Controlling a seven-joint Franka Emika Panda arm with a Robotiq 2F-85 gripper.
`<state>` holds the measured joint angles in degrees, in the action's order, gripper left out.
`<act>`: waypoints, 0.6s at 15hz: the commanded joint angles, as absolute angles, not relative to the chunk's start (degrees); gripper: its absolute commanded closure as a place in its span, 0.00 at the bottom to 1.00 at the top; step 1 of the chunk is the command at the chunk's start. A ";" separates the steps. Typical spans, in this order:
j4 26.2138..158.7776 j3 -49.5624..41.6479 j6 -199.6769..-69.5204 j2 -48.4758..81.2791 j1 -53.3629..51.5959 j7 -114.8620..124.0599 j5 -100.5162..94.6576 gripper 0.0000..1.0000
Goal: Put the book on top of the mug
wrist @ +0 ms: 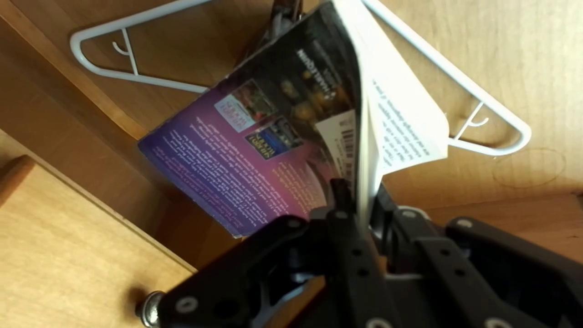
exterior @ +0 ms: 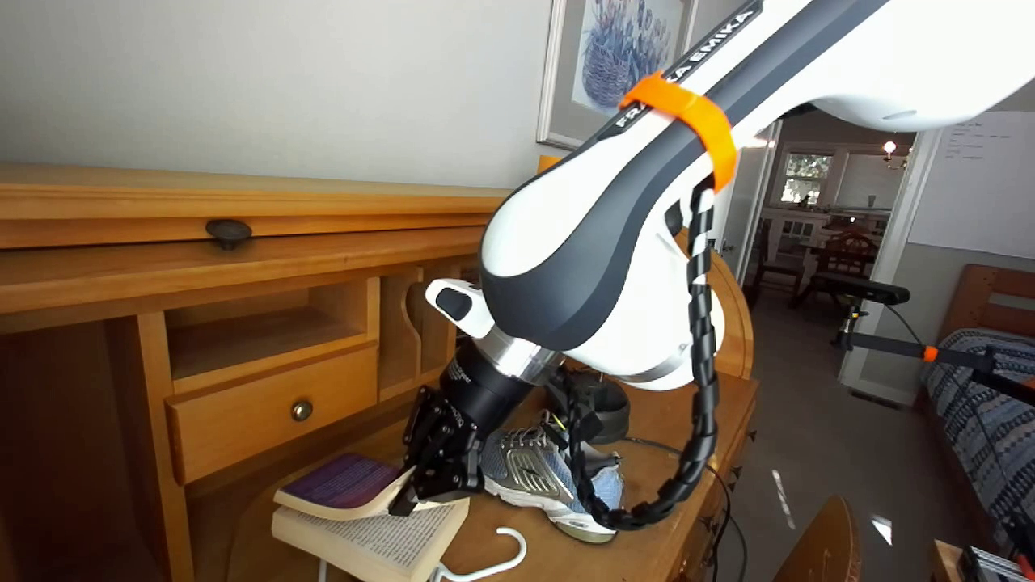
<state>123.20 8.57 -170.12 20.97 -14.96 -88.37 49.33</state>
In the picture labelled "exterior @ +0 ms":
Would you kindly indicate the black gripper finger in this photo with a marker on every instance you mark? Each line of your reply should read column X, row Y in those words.
column 442, row 437
column 442, row 482

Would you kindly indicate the grey blue running shoe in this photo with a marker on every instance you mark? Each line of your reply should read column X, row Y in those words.
column 527, row 473

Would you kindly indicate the framed blue flower picture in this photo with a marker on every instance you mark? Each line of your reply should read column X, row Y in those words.
column 618, row 42

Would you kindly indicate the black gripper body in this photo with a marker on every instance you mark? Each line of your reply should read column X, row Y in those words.
column 487, row 392

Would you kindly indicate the round metal drawer knob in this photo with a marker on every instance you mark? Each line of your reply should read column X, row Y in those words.
column 303, row 408

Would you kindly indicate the white door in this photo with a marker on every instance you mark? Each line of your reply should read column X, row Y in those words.
column 756, row 214

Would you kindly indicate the dark dining chair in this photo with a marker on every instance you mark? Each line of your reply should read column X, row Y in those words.
column 844, row 258

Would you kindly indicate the orange tape roll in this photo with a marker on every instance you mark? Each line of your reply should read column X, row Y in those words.
column 549, row 163

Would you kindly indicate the wooden roll-top desk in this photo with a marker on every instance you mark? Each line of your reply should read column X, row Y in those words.
column 109, row 270

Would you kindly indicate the black orange camera stand arm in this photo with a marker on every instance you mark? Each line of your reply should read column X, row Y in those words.
column 883, row 343

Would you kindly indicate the wooden bed headboard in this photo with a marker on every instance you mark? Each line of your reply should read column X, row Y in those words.
column 991, row 300

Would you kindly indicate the wooden desk chair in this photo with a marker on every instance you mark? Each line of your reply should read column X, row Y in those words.
column 827, row 549

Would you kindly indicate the black stereo camera bar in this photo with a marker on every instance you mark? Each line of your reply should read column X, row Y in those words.
column 873, row 293

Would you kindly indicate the white whiteboard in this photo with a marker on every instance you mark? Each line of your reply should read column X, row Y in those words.
column 980, row 196

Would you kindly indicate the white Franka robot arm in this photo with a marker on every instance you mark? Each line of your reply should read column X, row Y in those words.
column 603, row 236

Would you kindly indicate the wooden desk drawer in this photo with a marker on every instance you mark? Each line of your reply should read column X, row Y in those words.
column 238, row 422

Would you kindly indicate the purple paperback book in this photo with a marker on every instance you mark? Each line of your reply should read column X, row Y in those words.
column 343, row 478

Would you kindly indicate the striped bed blanket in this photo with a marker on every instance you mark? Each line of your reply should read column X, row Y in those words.
column 991, row 430

